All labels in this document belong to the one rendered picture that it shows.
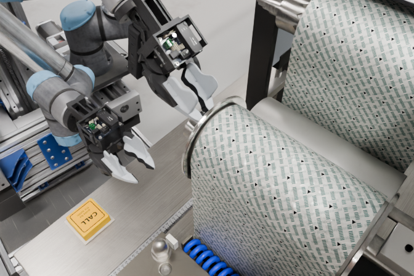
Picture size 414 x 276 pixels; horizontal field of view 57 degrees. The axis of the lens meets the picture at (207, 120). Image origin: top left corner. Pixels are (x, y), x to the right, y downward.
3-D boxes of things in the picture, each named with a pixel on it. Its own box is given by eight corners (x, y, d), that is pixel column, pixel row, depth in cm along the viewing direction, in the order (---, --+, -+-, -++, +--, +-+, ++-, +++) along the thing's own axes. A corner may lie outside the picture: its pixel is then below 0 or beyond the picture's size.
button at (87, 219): (93, 202, 91) (90, 196, 89) (111, 220, 88) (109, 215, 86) (68, 222, 87) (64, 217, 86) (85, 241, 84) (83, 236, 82)
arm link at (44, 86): (60, 88, 94) (49, 61, 87) (86, 109, 89) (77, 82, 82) (31, 105, 90) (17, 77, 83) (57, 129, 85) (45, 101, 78)
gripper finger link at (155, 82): (169, 110, 58) (138, 60, 57) (166, 112, 59) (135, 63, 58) (192, 95, 60) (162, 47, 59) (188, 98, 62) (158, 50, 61)
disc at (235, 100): (242, 138, 68) (247, 77, 57) (244, 140, 68) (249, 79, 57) (184, 193, 61) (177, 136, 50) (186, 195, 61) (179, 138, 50)
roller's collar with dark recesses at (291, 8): (292, 18, 71) (299, -14, 67) (320, 31, 69) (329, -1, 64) (272, 33, 68) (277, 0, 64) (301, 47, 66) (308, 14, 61)
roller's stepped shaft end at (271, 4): (262, 2, 72) (264, -13, 70) (289, 14, 69) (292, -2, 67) (252, 9, 71) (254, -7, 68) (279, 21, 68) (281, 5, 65)
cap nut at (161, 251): (161, 239, 71) (159, 228, 68) (175, 252, 69) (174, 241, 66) (146, 253, 69) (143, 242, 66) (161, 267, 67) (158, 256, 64)
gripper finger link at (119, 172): (119, 176, 67) (95, 143, 72) (125, 194, 71) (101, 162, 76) (135, 167, 68) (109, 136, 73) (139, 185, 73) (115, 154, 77)
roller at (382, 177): (270, 128, 78) (278, 85, 69) (389, 202, 67) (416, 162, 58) (232, 164, 72) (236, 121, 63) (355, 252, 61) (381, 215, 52)
